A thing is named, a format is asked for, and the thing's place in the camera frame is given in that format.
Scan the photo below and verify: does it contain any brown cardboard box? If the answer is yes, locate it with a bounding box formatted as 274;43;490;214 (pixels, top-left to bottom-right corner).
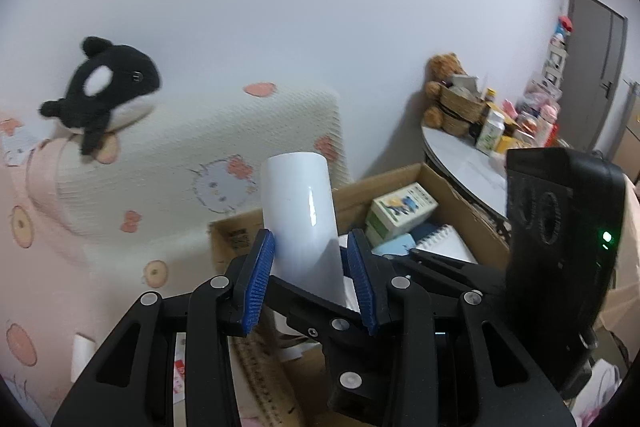
207;163;512;427

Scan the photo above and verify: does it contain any green white cartoon box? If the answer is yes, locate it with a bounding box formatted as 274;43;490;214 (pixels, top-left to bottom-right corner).
370;182;438;228

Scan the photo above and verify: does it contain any light blue case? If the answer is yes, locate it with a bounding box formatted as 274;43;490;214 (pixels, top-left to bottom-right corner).
372;232;418;258

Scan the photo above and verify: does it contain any white photo frame shelf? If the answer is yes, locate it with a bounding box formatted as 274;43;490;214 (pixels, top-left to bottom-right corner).
542;14;573;85

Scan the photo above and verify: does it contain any pink bottle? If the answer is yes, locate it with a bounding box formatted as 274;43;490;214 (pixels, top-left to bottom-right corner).
537;104;558;145

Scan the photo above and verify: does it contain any grey door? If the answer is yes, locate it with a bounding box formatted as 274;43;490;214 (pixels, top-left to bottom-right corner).
565;0;628;152

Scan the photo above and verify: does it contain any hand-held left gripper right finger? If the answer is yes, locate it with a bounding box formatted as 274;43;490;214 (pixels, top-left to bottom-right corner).
346;229;576;427

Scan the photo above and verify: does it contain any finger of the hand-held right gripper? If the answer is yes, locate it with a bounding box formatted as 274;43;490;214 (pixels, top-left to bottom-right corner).
409;248;507;303
269;274;401;427

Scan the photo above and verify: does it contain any white paper tube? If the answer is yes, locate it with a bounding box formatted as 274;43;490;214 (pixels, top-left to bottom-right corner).
70;333;97;383
260;152;351;308

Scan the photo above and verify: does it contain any black white orca plush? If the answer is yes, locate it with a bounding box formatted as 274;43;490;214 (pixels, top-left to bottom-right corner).
39;36;163;156

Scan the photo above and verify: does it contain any white green bottle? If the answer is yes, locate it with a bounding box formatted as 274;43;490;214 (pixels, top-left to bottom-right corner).
475;109;506;156

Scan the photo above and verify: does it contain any white spiral notepad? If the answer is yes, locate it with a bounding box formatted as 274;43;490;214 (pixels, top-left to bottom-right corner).
415;224;478;265

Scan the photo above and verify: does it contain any round white table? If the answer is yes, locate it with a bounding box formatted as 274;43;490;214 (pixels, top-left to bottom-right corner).
420;122;511;220

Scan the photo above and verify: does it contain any plain green white box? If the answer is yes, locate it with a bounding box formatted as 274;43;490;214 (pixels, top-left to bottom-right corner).
364;212;401;245

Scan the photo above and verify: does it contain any woven straw basket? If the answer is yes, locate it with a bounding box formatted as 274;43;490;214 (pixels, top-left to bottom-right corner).
440;84;488;138

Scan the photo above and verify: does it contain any brown teddy bear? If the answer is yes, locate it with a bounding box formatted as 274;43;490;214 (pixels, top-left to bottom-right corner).
424;53;468;130

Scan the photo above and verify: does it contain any white pouch red label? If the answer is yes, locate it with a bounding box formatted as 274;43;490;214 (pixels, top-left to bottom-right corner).
172;347;188;403

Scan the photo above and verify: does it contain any pink cream cat print blanket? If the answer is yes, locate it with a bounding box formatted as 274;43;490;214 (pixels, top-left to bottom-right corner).
0;82;353;427

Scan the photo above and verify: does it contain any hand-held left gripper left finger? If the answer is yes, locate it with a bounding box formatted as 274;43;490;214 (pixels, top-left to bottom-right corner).
50;229;276;427

